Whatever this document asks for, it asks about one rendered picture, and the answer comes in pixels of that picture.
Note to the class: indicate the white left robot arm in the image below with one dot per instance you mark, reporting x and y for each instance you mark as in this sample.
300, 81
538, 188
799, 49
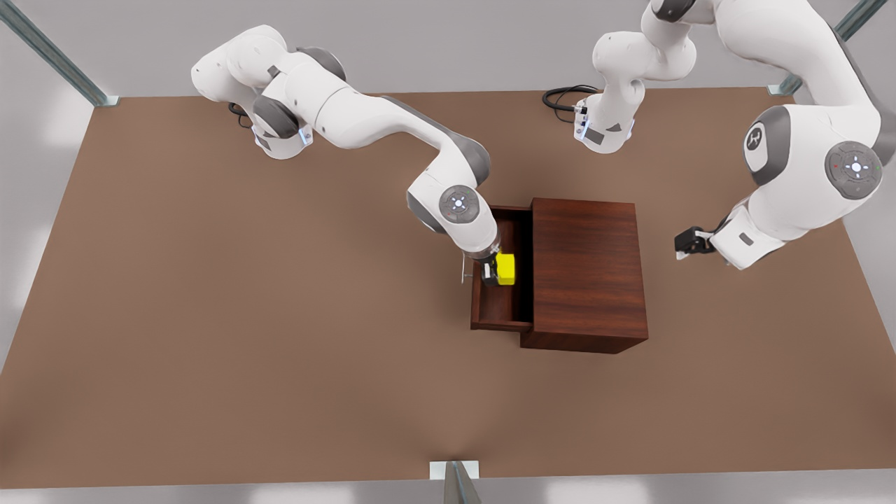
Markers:
805, 161

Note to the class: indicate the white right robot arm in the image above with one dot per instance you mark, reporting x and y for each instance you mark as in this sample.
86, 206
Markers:
364, 115

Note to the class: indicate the silver frame post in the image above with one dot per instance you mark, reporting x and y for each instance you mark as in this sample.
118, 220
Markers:
840, 31
458, 481
52, 52

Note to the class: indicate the dark wooden drawer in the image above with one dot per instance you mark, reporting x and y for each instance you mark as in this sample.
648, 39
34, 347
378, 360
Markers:
504, 304

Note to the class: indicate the yellow block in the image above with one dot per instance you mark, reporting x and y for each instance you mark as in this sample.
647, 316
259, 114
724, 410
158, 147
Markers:
506, 269

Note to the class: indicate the dark wooden cabinet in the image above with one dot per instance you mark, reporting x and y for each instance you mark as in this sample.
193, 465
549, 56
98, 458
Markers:
588, 273

